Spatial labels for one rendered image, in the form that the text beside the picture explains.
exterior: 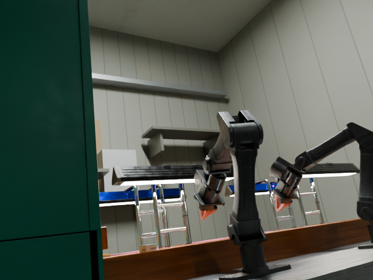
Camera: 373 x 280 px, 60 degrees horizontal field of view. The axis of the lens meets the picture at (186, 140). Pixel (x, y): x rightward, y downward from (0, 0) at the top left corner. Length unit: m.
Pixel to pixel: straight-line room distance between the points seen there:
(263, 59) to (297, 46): 0.53
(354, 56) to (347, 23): 0.35
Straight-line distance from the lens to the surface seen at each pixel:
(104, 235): 1.10
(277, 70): 4.06
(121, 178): 1.32
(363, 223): 1.70
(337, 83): 3.52
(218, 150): 1.01
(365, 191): 1.37
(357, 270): 0.90
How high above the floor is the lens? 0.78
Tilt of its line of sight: 17 degrees up
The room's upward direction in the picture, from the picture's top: 8 degrees counter-clockwise
